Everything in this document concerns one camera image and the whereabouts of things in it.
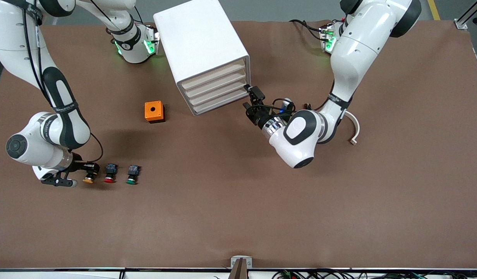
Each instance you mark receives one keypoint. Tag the orange button box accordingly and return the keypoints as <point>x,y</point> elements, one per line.
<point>159,110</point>

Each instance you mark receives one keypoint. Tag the white C-shaped clip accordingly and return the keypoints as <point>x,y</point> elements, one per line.
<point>356,124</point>

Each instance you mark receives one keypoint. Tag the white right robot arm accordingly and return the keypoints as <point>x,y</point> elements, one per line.
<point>33,139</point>

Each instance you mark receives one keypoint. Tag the white table edge strip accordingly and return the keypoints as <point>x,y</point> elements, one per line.
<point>48,275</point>

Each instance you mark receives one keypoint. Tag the red push button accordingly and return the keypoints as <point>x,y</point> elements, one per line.
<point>110,169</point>

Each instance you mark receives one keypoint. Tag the yellow push button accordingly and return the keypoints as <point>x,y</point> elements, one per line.
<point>88,180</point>

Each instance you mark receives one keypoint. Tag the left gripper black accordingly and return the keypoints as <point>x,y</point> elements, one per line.
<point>260,116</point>

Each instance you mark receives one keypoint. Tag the green push button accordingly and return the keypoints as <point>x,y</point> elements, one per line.
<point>133,170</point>

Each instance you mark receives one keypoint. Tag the aluminium rail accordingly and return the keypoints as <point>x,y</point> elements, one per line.
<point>470,13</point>

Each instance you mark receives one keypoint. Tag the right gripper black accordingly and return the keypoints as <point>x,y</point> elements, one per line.
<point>82,167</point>

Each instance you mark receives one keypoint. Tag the brown table mat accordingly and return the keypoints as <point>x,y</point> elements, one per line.
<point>238,193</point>

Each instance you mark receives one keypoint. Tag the grey metal mount bracket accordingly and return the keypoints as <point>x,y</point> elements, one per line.
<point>235,262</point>

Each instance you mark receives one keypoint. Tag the white plastic divided bin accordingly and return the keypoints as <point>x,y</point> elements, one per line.
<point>199,35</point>

